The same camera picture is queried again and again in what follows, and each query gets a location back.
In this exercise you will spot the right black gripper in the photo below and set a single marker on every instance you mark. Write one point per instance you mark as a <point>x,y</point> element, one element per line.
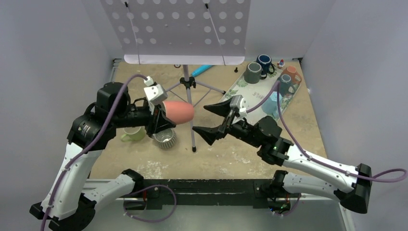
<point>210,134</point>

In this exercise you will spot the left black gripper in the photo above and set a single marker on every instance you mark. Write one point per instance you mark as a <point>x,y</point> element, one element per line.
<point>154,124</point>

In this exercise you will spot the grey ribbed mug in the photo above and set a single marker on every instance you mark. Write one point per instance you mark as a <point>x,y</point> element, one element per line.
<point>165,139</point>

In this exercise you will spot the salmon pink mug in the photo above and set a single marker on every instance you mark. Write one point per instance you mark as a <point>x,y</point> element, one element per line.
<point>179,112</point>

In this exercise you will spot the light green mug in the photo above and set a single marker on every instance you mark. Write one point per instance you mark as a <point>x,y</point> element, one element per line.
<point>133,134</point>

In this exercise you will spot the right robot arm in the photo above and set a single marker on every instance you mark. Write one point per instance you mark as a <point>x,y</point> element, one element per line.
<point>345,184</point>

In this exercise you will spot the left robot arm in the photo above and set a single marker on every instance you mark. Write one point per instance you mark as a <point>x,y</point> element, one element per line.
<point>67,207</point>

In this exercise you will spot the light blue faceted mug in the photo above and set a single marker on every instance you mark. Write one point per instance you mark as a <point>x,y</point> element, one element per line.
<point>270,106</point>

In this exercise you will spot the dark teal mug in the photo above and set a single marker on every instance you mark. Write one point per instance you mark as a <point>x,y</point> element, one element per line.
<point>286,85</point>

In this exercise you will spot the dark blue mug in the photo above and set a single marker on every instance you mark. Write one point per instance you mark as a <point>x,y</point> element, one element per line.
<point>267,66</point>

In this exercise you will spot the orange mug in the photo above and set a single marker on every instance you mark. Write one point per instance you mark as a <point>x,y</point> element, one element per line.
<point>292,72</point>

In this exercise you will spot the floral serving tray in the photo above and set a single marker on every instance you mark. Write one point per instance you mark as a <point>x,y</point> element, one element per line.
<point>254,93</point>

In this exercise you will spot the light blue cylinder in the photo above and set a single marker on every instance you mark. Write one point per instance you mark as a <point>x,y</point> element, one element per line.
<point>200,70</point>

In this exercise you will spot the small gnome figurine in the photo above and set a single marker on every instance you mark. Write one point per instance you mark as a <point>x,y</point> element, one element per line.
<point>281,64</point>

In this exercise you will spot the perforated music stand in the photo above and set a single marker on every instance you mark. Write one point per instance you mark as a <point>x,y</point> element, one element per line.
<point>184,32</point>

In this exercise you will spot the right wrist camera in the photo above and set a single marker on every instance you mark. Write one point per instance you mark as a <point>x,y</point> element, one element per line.
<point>239,105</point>

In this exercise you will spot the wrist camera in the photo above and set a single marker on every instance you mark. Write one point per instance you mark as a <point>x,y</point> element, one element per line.
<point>154,92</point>
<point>239,105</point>

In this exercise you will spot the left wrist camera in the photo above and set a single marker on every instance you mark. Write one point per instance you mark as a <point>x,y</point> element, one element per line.
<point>154,92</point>

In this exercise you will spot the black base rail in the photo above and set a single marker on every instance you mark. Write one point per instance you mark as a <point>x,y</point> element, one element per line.
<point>256,193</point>

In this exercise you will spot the aluminium frame rail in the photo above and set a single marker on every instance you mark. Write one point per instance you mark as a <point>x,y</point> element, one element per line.
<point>106,189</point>

